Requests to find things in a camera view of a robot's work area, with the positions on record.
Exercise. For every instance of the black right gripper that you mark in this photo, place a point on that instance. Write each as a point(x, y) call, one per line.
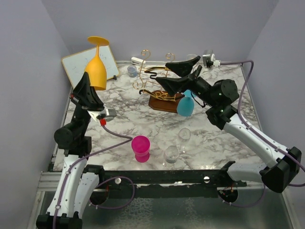
point(175, 85)

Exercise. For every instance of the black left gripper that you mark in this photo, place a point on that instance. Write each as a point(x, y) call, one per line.
point(86, 97)

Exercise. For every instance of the clear wine glass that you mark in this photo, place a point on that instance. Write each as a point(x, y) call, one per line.
point(191, 56)

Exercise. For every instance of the yellow plastic wine glass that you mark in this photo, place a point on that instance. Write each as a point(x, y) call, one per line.
point(95, 67)

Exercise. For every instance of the blue plastic wine glass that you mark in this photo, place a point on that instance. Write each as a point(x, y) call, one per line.
point(185, 106)

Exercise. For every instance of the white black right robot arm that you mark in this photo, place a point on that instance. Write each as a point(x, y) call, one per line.
point(280, 164)

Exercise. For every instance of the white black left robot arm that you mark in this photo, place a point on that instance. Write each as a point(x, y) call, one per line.
point(75, 186)

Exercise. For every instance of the pink plastic wine glass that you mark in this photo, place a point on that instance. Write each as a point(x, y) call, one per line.
point(141, 148)

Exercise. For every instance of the small whiteboard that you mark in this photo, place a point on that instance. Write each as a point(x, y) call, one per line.
point(75, 64)

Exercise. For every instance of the white whiteboard eraser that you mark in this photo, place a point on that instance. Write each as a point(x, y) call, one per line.
point(138, 61)

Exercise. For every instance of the small clear blue cup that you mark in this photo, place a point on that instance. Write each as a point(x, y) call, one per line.
point(132, 71)

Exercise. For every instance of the clear glass near front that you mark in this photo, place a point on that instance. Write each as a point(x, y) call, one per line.
point(173, 156)

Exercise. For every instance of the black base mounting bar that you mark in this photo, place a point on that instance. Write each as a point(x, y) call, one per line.
point(165, 183)

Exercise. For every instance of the gold wire wine glass rack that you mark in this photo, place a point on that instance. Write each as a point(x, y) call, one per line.
point(159, 100)

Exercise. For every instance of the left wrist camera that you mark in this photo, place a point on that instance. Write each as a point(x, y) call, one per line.
point(107, 114)

